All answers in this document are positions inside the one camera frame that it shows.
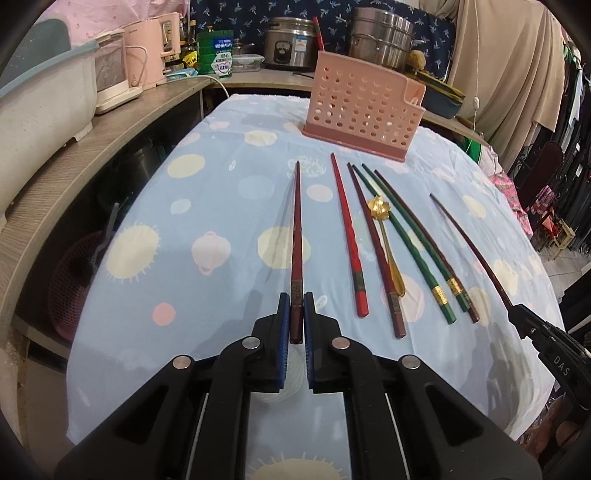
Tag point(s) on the green tin can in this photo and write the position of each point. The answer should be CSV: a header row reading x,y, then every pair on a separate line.
x,y
216,53

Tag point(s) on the green gold-banded chopstick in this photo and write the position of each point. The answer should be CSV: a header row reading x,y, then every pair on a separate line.
x,y
415,226
406,240

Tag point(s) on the clear food container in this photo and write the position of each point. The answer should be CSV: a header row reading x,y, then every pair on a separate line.
x,y
249,62

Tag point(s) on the blue dotted tablecloth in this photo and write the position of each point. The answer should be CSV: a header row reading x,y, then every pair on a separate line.
x,y
221,184

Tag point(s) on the pink pineapple-print cloth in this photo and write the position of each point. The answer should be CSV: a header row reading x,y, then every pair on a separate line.
x,y
512,198

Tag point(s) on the dark red banded chopstick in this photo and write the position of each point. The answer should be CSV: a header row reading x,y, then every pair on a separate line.
x,y
375,249

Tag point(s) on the bright red chopstick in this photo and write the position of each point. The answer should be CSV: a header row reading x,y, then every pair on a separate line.
x,y
347,221

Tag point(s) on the white glass-walled appliance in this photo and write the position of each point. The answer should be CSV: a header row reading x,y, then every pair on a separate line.
x,y
113,69

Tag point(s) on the dark red patterned chopstick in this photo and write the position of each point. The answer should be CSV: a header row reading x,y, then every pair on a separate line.
x,y
298,240

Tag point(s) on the dark sauce bottle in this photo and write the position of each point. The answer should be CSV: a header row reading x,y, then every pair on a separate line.
x,y
188,46

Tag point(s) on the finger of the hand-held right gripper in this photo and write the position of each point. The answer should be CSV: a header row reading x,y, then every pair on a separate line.
x,y
561,364
549,326

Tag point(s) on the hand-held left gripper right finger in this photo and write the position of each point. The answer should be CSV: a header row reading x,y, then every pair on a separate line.
x,y
310,344

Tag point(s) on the steel rice cooker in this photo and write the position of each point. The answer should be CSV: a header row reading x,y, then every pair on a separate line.
x,y
288,44

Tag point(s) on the navy palm-print cloth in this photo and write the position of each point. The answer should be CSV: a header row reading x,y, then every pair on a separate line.
x,y
434,32

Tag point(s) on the red plastic basket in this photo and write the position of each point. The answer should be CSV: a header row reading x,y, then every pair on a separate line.
x,y
76,286

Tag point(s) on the stack of blue yellow bowls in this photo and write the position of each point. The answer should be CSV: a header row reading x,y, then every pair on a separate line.
x,y
441,99

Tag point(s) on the beige curtain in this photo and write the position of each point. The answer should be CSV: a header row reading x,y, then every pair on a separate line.
x,y
503,69

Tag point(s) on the pink dotted cloth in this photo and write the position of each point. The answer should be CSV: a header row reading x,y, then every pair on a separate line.
x,y
83,18

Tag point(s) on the brown gold-banded chopstick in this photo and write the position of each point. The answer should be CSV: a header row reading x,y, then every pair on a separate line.
x,y
429,230

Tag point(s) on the blue wipes pack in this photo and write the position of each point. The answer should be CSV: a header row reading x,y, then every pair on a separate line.
x,y
182,74

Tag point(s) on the gold flower spoon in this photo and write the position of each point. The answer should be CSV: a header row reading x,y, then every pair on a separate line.
x,y
377,206

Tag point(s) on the tan loofah sponge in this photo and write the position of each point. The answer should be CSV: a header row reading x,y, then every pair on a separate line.
x,y
417,59

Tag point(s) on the grey curved counter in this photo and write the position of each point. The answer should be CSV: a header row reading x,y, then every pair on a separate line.
x,y
138,115

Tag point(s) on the thin dark brown chopstick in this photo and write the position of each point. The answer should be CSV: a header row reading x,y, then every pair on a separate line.
x,y
475,249

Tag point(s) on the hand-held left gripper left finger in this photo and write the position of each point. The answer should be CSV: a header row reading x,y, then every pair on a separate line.
x,y
282,344

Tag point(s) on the white tub with blue rim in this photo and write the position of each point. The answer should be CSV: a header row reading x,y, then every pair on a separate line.
x,y
41,106

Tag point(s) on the stainless steel steamer pot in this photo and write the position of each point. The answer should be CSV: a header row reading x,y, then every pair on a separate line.
x,y
381,37

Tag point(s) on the hanging clothes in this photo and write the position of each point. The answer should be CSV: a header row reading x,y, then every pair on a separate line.
x,y
572,115

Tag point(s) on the green cloth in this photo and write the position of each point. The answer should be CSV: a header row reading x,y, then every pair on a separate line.
x,y
480,150

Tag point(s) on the pink electric kettle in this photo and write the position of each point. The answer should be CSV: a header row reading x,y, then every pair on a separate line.
x,y
152,50

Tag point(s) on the pink perforated utensil holder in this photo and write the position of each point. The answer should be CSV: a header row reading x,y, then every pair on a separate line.
x,y
355,106

